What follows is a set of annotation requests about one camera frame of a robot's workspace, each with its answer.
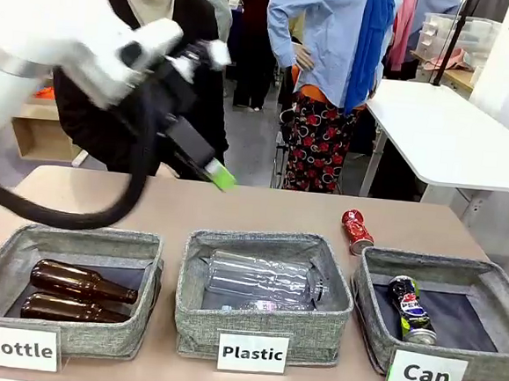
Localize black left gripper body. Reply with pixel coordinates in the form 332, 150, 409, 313
159, 115, 221, 172

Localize large clear plastic bottle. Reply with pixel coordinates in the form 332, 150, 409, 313
204, 249, 335, 313

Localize small clear plastic bottle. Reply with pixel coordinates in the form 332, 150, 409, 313
221, 297, 304, 319

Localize brown glass bottle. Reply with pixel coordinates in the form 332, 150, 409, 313
18, 290, 135, 327
28, 258, 141, 305

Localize crushed blue soda can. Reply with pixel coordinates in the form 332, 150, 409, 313
383, 274, 442, 346

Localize crushed red soda can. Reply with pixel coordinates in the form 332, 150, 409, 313
338, 207, 378, 258

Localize grey fabric basket labelled Plastic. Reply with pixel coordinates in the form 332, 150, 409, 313
171, 223, 360, 372

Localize grey fabric basket labelled Bottle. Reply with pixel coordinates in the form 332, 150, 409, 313
0, 217, 168, 365

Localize grey fabric basket labelled Can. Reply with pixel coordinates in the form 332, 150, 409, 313
344, 245, 509, 381

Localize white Can label card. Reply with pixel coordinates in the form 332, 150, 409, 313
385, 348, 470, 381

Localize person in black cardigan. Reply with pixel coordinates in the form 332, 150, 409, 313
47, 0, 240, 184

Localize black floral skirt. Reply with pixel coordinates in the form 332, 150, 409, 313
282, 91, 360, 195

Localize figure in dark red clothes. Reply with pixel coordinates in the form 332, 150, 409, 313
225, 0, 283, 114

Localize cardboard box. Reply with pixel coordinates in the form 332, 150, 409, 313
7, 92, 90, 165

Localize mannequin in blue shirt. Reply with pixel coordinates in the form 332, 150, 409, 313
253, 0, 405, 198

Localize white Plastic label card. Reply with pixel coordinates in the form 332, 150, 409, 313
215, 331, 291, 377

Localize blue scarf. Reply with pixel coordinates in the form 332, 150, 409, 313
343, 0, 399, 119

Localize white side table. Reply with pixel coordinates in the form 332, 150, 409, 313
359, 77, 509, 209

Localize pink hanging garment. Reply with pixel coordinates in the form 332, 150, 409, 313
386, 0, 419, 74

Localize white Bottle label card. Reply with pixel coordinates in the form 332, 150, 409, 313
0, 323, 64, 374

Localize pink cloth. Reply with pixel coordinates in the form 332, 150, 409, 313
424, 44, 473, 74

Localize wooden desk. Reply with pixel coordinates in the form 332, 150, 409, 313
406, 50, 478, 93

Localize black stand pole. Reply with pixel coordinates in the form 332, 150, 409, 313
432, 0, 481, 90

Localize clear plastic storage boxes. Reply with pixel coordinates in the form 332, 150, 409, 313
415, 11, 504, 70

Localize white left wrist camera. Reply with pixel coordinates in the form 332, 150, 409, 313
204, 39, 236, 71

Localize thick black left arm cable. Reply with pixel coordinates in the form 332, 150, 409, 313
0, 72, 166, 238

